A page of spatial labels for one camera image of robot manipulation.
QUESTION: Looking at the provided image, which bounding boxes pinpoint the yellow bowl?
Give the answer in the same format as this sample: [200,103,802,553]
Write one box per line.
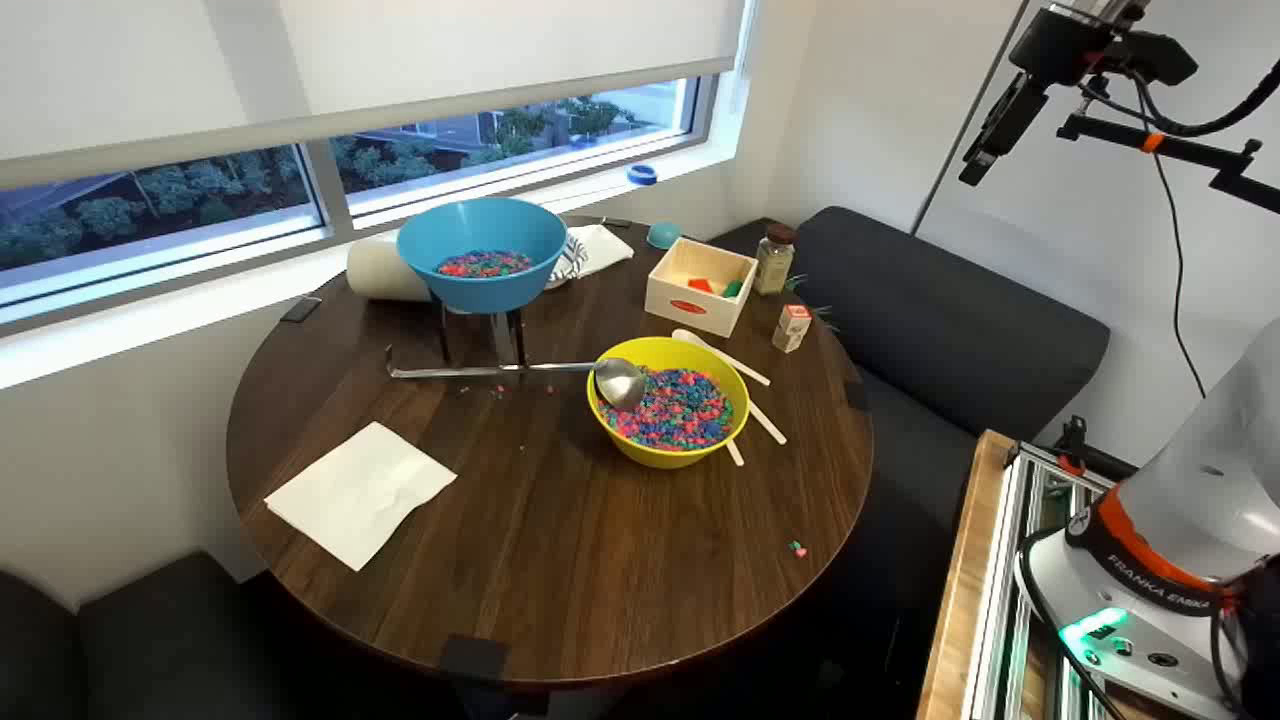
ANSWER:
[584,333,756,474]

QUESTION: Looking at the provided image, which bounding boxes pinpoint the blue bowl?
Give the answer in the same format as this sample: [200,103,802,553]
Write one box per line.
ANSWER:
[390,197,573,320]

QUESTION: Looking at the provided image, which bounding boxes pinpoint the metal ladle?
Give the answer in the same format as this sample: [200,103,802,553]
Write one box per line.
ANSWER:
[382,357,653,411]

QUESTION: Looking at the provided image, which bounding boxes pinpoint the multicolour beads heap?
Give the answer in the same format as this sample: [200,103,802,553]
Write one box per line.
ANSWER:
[433,247,535,286]
[598,368,740,452]

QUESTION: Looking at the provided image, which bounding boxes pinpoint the light wooden box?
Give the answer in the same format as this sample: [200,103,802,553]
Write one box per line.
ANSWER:
[638,237,759,341]

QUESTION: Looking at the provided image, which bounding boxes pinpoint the small labelled bottle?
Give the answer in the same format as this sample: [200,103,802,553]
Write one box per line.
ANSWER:
[753,229,798,301]

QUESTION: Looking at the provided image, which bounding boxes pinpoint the round dark wooden table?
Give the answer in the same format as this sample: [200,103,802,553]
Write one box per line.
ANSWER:
[219,216,878,696]

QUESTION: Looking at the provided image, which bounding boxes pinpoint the white paper roll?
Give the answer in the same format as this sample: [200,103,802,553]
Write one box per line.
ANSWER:
[343,237,433,303]

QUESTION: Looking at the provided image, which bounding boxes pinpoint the dark upholstered bench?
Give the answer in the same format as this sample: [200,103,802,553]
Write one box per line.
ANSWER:
[711,203,1114,720]
[0,547,444,720]

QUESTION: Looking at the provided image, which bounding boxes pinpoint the white paper napkin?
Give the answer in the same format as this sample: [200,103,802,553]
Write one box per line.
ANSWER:
[259,420,461,578]

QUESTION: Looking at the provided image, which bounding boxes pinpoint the white roller blind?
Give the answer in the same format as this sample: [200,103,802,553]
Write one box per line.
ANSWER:
[0,0,753,193]

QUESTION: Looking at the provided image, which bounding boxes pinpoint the wooden workbench top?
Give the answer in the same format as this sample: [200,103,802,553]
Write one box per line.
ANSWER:
[912,430,1023,720]

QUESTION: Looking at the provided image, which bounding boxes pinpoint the white window frame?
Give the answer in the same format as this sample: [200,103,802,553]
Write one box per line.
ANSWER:
[0,64,753,336]

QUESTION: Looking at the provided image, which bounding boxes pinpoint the aluminium frame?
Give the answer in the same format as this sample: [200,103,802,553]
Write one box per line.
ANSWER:
[960,445,1138,720]

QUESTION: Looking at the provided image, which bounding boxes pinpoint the black camera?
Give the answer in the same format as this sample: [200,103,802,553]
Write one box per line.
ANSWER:
[956,0,1203,188]

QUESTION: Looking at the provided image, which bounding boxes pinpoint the black camera cable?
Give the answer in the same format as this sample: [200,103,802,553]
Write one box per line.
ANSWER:
[1122,55,1280,400]

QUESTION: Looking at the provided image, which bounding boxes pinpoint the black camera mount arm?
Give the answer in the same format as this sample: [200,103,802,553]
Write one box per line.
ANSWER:
[1054,113,1280,216]

